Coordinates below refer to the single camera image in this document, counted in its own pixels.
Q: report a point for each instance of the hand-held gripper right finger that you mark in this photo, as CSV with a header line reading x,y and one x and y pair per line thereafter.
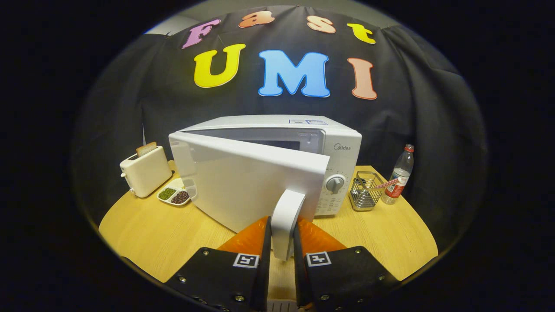
x,y
299,268

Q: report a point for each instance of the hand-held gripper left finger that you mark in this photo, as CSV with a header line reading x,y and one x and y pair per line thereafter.
x,y
264,268

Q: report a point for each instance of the white toaster oven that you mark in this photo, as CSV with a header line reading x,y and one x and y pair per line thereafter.
x,y
243,182

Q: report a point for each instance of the cream toaster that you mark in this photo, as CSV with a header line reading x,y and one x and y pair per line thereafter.
x,y
145,173

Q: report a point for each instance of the white ribbed tray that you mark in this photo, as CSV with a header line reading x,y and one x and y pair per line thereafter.
x,y
282,306

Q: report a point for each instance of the white divided bean dish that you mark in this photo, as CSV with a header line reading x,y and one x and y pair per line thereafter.
x,y
173,195

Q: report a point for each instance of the red striped straw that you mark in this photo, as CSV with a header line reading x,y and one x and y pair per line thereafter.
x,y
386,183

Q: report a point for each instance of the clear plastic water bottle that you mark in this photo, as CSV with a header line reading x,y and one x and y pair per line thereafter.
x,y
401,171

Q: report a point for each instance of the bread slice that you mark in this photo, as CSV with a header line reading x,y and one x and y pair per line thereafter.
x,y
146,149

